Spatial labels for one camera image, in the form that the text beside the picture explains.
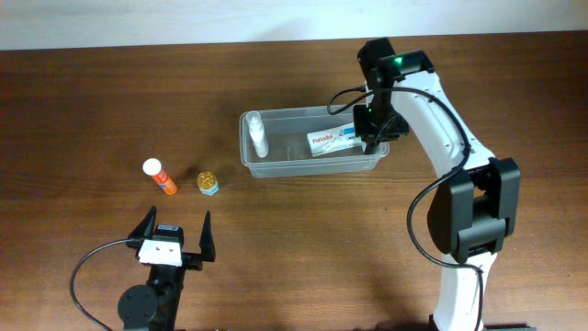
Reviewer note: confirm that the clear plastic container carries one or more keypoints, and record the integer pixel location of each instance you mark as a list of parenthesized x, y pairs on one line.
[(293, 142)]

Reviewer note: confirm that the white Panadol medicine box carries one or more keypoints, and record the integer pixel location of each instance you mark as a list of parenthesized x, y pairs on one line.
[(333, 140)]

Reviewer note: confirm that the orange tube white cap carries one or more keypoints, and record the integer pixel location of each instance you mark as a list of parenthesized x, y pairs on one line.
[(153, 168)]

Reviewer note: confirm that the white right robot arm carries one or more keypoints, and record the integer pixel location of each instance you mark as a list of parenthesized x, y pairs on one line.
[(460, 221)]

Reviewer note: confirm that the dark bottle white cap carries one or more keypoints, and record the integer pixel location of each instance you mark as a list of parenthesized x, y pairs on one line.
[(371, 147)]

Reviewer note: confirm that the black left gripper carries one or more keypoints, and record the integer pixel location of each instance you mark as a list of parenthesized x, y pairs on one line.
[(193, 260)]

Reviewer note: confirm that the small jar gold lid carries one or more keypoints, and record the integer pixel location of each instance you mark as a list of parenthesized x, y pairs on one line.
[(207, 183)]

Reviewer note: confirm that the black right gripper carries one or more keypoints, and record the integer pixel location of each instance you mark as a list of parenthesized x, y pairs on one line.
[(372, 139)]

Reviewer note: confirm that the white translucent spray bottle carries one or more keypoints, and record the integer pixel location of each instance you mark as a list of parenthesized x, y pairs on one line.
[(257, 133)]

